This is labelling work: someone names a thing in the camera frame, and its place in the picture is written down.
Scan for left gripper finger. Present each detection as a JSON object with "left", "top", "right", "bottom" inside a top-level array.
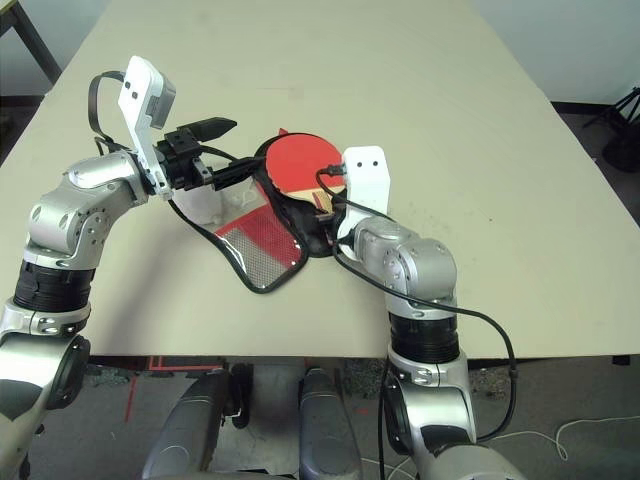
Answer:
[
  {"left": 199, "top": 155, "right": 267, "bottom": 191},
  {"left": 186, "top": 116, "right": 238, "bottom": 144}
]

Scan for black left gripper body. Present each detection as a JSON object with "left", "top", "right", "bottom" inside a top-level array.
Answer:
[{"left": 154, "top": 128, "right": 218, "bottom": 191}]

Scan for white plush keychain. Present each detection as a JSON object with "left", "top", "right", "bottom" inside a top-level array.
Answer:
[{"left": 173, "top": 185, "right": 257, "bottom": 227}]

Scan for red ping-pong paddle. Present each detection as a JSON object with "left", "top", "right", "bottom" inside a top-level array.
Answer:
[{"left": 263, "top": 131, "right": 347, "bottom": 214}]

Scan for red black paddle case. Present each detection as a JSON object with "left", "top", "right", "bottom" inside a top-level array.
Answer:
[{"left": 168, "top": 127, "right": 347, "bottom": 297}]

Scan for grey robot left leg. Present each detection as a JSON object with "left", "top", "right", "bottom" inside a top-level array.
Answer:
[{"left": 141, "top": 367, "right": 251, "bottom": 480}]

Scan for grey robot leg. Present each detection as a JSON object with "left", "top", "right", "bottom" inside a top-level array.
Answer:
[
  {"left": 141, "top": 367, "right": 251, "bottom": 480},
  {"left": 297, "top": 367, "right": 364, "bottom": 480}
]

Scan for grey robot right leg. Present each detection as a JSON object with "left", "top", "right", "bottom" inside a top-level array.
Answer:
[{"left": 297, "top": 367, "right": 364, "bottom": 480}]

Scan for black round bag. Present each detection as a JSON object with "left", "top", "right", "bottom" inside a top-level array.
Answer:
[{"left": 601, "top": 125, "right": 640, "bottom": 174}]

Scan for black tripod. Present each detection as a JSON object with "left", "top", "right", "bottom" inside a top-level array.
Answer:
[{"left": 581, "top": 85, "right": 640, "bottom": 132}]

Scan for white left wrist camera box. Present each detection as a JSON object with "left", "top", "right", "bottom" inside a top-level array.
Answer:
[{"left": 117, "top": 55, "right": 178, "bottom": 199}]

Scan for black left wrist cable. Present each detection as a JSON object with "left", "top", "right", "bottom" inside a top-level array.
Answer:
[{"left": 88, "top": 71, "right": 132, "bottom": 152}]

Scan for black metal table frame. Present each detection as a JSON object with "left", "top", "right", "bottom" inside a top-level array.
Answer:
[{"left": 0, "top": 0, "right": 64, "bottom": 99}]

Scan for white floor cable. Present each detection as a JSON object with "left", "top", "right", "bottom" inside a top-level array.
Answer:
[{"left": 359, "top": 416, "right": 640, "bottom": 480}]

